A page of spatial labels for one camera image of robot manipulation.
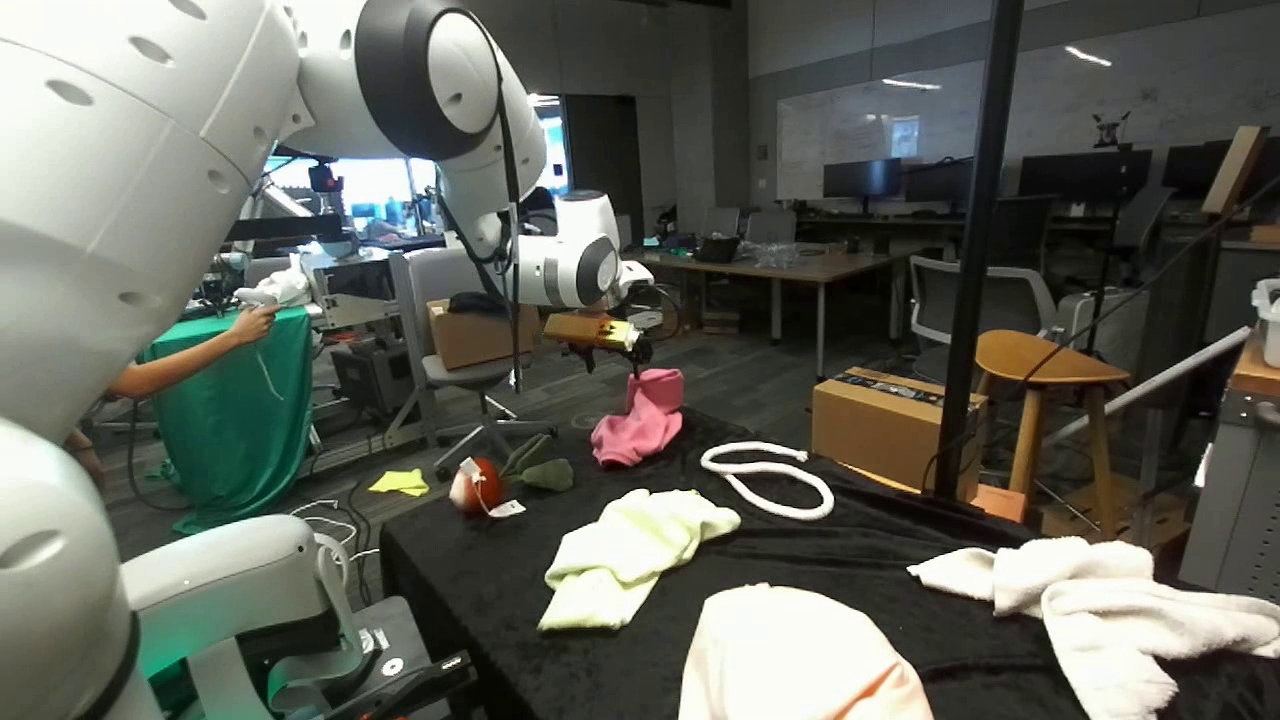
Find white rope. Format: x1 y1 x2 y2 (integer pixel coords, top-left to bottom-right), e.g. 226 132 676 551
696 440 842 525

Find grey workbench with wooden top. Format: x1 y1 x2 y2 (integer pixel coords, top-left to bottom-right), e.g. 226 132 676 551
1182 336 1280 605

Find silver metal pole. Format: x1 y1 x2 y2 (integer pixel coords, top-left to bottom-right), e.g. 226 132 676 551
1051 325 1260 448

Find white device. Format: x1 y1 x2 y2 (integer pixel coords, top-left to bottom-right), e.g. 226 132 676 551
236 261 318 322

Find person bare forearm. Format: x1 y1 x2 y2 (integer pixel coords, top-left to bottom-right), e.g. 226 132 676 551
104 325 246 405

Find green drape cloth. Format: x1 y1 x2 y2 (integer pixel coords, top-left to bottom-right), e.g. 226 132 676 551
138 309 321 525

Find green bag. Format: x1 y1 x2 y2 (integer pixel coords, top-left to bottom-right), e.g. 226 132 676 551
502 433 581 497

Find black tablecloth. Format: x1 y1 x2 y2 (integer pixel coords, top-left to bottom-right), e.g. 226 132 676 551
382 418 1280 720

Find white plastic bin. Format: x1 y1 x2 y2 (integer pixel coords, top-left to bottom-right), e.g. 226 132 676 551
1247 274 1280 367

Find black camera boom rail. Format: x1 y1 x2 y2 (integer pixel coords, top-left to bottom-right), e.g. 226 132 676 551
226 213 356 254

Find light wooden desk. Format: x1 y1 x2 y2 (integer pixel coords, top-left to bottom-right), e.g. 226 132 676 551
654 247 895 382

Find white floor cables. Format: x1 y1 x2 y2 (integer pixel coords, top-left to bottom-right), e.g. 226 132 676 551
293 497 386 563

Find person bare hand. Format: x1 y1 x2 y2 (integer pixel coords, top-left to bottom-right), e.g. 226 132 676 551
229 309 279 347

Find black computer monitor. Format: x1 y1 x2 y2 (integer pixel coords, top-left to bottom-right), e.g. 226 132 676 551
1166 137 1240 206
1018 150 1159 213
904 155 976 210
821 155 911 206

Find black vertical pole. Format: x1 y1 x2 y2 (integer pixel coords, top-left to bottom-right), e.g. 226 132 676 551
932 0 1030 505

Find yellow rag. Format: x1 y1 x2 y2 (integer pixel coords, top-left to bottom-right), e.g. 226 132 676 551
364 466 436 505

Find red and white object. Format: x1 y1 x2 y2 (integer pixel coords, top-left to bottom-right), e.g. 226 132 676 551
448 456 531 525

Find white terry towel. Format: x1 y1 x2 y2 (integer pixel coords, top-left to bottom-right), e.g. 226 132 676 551
904 531 1280 720

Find white framed mesh chair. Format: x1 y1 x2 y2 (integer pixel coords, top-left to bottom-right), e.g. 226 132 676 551
909 254 1064 354

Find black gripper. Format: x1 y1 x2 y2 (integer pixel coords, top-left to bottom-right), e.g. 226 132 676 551
600 300 666 375

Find orange yellow wrist camera box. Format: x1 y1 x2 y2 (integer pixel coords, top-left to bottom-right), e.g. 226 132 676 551
540 309 634 356

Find small brown cardboard box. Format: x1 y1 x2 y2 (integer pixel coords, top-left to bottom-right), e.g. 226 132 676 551
429 298 548 375

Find wooden stool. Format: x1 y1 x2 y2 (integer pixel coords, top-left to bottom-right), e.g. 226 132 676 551
968 329 1141 535

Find peach cream cloth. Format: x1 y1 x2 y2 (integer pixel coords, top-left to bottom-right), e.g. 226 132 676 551
676 579 936 720

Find light green cloth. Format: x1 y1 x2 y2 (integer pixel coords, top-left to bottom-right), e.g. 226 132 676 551
538 483 743 638

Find black pouch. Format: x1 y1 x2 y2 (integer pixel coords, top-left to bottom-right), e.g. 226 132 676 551
446 287 511 325

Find black mounting bracket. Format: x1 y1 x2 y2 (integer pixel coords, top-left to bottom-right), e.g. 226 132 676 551
236 592 480 720

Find wooden plank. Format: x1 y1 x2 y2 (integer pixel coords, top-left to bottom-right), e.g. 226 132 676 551
1199 126 1273 222

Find pink cloth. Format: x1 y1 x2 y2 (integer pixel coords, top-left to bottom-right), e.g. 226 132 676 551
589 365 691 472

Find cardboard box with black tape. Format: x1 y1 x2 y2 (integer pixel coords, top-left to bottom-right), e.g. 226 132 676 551
809 365 994 501

